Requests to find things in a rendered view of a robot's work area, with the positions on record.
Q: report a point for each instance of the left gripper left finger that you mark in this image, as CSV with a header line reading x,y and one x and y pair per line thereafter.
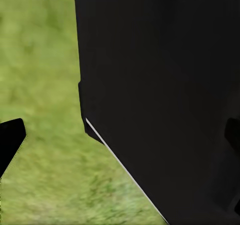
x,y
12,134

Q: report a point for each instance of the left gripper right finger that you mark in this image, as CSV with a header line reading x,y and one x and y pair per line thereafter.
x,y
232,134

